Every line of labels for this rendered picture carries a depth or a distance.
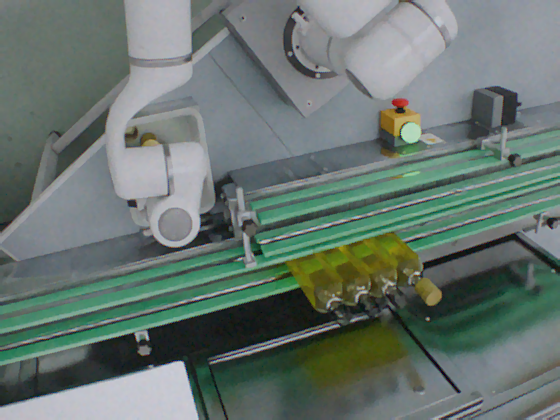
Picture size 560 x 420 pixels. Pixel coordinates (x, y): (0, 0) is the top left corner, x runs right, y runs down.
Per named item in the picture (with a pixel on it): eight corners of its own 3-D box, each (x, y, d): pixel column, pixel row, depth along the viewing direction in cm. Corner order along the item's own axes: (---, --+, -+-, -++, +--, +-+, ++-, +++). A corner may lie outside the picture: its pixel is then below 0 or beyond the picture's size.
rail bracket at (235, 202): (233, 248, 106) (250, 281, 96) (221, 174, 98) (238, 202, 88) (247, 244, 107) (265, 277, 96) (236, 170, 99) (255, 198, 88)
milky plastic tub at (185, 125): (131, 211, 109) (135, 230, 102) (108, 113, 99) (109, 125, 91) (209, 193, 113) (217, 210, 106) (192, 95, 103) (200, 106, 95)
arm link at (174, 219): (141, 149, 70) (208, 141, 72) (138, 143, 80) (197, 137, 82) (153, 253, 73) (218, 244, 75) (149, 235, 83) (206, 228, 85)
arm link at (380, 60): (310, 51, 79) (348, 68, 65) (370, -4, 78) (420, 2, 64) (346, 94, 84) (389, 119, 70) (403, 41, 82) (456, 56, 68)
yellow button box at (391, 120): (379, 137, 122) (394, 147, 115) (378, 107, 118) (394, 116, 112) (403, 132, 123) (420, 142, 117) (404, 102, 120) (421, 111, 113)
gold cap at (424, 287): (412, 294, 96) (425, 308, 92) (415, 279, 94) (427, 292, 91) (428, 290, 97) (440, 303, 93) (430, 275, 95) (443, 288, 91)
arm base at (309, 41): (266, 28, 91) (289, 38, 78) (313, -21, 89) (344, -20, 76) (322, 84, 98) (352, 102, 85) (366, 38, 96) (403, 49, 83)
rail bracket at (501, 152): (472, 147, 116) (510, 169, 105) (474, 118, 113) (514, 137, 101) (485, 144, 117) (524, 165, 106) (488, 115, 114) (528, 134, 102)
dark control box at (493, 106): (470, 118, 128) (491, 128, 121) (472, 88, 124) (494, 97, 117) (495, 113, 130) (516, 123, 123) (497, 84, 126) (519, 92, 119)
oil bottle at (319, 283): (282, 260, 112) (320, 320, 94) (280, 239, 110) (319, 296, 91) (306, 254, 114) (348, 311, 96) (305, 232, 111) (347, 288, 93)
